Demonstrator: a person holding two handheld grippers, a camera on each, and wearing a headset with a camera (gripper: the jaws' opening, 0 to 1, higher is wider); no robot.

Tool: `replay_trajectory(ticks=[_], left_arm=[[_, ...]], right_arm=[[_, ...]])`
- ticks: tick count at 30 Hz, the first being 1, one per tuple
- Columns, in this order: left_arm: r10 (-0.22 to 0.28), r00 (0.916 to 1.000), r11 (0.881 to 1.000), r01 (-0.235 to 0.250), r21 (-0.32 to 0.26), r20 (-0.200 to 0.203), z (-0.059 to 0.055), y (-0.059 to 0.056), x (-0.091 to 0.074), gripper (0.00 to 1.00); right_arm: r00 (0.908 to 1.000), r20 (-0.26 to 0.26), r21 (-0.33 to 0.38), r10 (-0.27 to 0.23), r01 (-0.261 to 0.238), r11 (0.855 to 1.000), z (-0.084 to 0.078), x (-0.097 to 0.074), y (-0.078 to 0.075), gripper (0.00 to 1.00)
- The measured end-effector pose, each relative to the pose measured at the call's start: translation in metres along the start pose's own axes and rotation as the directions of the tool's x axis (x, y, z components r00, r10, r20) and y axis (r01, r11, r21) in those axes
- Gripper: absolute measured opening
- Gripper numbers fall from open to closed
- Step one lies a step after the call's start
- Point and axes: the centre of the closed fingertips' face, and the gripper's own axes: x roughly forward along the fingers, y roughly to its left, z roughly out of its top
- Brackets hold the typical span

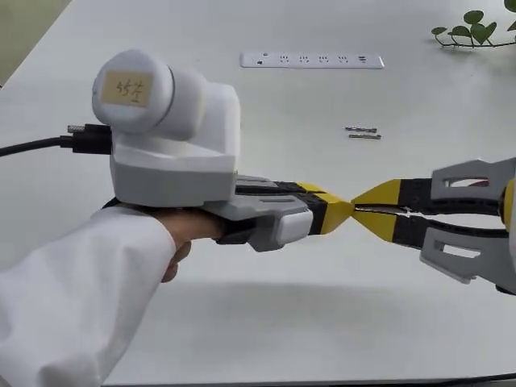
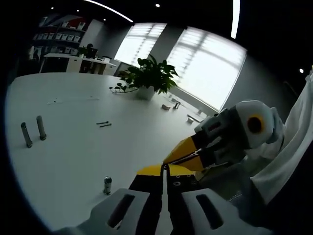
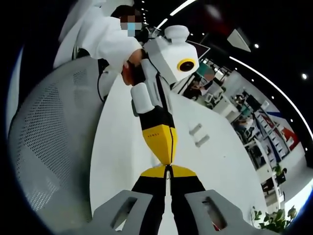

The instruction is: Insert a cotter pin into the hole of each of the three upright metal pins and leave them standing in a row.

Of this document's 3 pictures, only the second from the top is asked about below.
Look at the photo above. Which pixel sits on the dark wall shelf with boxes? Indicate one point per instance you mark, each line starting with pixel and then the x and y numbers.
pixel 58 36

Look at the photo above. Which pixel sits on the person's right forearm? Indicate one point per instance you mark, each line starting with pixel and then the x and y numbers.
pixel 291 147

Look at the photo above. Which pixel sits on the white office desk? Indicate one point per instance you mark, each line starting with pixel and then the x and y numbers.
pixel 78 62

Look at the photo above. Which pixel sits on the small tan object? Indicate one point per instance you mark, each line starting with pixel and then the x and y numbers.
pixel 165 107

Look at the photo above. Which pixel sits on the small white object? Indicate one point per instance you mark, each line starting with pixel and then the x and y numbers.
pixel 190 120

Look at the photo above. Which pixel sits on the green plant in white pot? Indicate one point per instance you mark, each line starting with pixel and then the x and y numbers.
pixel 149 77

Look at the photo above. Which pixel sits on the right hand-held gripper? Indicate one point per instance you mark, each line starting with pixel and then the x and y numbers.
pixel 254 122

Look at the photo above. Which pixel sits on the small metal cotter pin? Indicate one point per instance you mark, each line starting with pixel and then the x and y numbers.
pixel 103 122
pixel 105 125

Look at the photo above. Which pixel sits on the small dark object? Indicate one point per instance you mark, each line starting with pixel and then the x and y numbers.
pixel 176 105

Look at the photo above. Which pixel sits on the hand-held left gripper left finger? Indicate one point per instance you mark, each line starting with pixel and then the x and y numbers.
pixel 110 208

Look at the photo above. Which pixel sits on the white window blind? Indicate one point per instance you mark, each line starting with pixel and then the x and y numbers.
pixel 140 45
pixel 207 71

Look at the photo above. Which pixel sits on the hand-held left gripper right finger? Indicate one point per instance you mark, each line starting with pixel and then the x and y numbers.
pixel 227 210

